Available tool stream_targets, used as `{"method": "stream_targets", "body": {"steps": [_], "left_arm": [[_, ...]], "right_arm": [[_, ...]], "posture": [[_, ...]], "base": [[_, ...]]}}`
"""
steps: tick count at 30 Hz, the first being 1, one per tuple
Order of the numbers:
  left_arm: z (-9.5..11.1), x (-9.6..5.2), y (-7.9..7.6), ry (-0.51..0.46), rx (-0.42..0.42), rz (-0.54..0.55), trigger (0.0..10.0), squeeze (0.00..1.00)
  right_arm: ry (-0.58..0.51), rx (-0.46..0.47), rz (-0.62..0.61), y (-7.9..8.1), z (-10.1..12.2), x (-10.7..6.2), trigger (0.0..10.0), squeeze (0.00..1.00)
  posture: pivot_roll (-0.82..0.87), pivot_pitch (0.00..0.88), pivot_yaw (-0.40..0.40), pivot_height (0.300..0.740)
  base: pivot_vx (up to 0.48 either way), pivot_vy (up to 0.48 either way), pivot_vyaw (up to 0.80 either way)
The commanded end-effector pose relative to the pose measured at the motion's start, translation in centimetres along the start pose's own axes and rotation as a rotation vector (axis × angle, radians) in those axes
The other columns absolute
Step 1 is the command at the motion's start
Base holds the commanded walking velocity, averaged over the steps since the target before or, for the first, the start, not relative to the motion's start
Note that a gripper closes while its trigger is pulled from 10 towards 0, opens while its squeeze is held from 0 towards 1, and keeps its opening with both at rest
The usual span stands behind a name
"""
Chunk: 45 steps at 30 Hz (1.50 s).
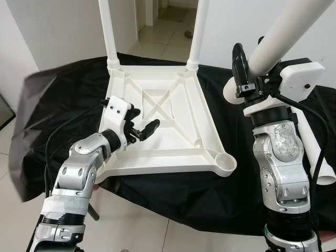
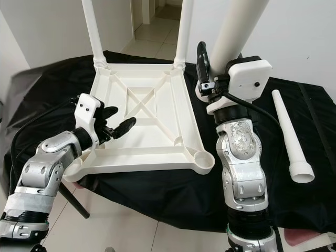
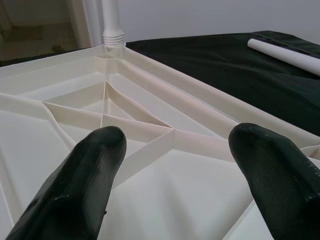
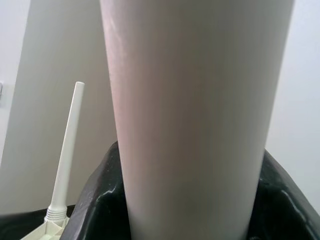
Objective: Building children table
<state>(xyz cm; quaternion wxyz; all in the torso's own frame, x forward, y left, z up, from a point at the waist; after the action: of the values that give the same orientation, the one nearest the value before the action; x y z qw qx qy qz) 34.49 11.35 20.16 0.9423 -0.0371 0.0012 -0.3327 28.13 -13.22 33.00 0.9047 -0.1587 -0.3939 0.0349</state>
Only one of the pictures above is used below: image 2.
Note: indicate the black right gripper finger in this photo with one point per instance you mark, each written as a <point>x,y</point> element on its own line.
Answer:
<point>203,63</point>

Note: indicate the white plastic table top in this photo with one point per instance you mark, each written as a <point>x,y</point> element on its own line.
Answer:
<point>152,142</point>

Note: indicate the white plastic table leg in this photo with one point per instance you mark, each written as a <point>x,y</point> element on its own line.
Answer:
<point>185,31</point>
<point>289,136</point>
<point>92,31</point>
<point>233,26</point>

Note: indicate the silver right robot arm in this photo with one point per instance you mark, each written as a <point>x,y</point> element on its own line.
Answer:
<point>241,152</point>

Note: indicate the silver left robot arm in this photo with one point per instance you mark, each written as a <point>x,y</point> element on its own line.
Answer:
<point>47,168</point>

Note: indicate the dark floor mat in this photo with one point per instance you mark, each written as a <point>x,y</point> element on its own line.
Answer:
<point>169,10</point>

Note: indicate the pink chair seat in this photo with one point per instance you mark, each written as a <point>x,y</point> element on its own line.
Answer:
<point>76,184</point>

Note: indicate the black metal support rod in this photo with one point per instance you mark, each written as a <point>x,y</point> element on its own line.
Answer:
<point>76,205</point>

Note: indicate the black table cloth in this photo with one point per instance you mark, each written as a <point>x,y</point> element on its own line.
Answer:
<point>163,205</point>

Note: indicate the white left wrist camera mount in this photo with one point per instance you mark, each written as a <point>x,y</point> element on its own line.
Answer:
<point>86,105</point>

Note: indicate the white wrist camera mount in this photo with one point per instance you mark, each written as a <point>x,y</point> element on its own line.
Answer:
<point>252,76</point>
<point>86,105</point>

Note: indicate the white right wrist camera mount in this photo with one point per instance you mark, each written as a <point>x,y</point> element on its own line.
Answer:
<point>252,76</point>

